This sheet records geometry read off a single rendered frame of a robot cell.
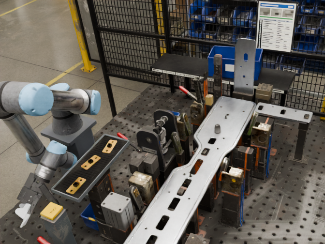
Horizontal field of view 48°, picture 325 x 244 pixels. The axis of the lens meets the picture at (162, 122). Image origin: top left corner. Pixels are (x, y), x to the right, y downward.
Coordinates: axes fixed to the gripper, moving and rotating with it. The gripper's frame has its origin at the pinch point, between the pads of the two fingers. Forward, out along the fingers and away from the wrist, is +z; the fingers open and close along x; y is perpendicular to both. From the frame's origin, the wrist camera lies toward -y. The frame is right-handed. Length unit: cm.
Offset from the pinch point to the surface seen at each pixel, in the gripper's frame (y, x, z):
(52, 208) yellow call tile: -6.6, 16.8, -13.0
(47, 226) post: -8.0, 14.6, -5.8
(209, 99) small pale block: -59, -28, -91
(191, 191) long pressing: -56, 10, -40
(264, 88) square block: -84, -22, -110
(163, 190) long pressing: -46, 5, -36
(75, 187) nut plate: -10.8, 11.9, -22.8
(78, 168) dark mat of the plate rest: -9.2, 3.5, -29.1
